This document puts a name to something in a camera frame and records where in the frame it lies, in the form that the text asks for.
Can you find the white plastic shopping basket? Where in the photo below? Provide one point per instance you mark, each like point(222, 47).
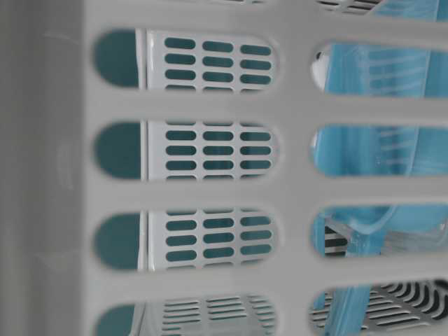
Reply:
point(54, 196)

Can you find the translucent blue plastic dustpan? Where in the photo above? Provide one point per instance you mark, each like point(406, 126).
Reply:
point(338, 150)

